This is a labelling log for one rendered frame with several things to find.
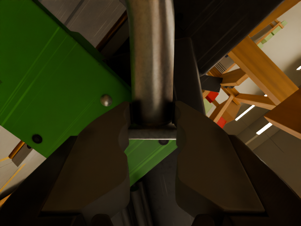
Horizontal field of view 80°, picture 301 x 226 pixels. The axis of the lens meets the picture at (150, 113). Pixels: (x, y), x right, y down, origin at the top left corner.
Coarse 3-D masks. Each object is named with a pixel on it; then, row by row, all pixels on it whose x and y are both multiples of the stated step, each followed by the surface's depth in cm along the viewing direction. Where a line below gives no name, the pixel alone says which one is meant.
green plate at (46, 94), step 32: (0, 0) 14; (32, 0) 14; (0, 32) 14; (32, 32) 14; (64, 32) 14; (0, 64) 15; (32, 64) 15; (64, 64) 15; (96, 64) 15; (0, 96) 16; (32, 96) 16; (64, 96) 16; (96, 96) 16; (128, 96) 16; (32, 128) 17; (64, 128) 17; (128, 160) 18; (160, 160) 18
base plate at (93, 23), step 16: (48, 0) 39; (64, 0) 42; (80, 0) 45; (96, 0) 49; (112, 0) 54; (64, 16) 45; (80, 16) 49; (96, 16) 54; (112, 16) 60; (80, 32) 54; (96, 32) 60
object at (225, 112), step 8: (208, 72) 388; (224, 88) 386; (208, 96) 356; (216, 96) 365; (232, 96) 377; (208, 104) 346; (216, 104) 421; (224, 104) 355; (232, 104) 386; (240, 104) 401; (216, 112) 383; (224, 112) 367; (232, 112) 372; (216, 120) 326; (224, 120) 352
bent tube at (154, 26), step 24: (144, 0) 10; (168, 0) 10; (144, 24) 11; (168, 24) 11; (144, 48) 11; (168, 48) 11; (144, 72) 11; (168, 72) 12; (144, 96) 12; (168, 96) 12; (144, 120) 12; (168, 120) 13
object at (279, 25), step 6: (270, 24) 756; (276, 24) 714; (282, 24) 717; (270, 30) 719; (276, 30) 723; (264, 36) 725; (270, 36) 728; (258, 42) 732; (264, 42) 751; (216, 66) 773; (222, 72) 772
